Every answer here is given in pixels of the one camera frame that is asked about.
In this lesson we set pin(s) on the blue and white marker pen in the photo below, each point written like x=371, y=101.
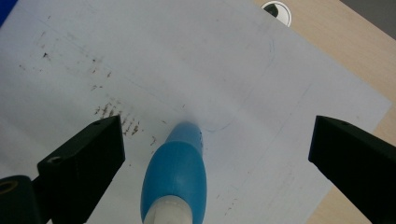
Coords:
x=176, y=174

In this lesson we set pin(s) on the white paper sheet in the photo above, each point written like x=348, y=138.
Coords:
x=218, y=71

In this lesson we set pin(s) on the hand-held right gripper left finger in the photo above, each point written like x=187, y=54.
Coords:
x=82, y=161

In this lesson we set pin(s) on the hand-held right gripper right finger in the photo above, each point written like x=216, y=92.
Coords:
x=358, y=158

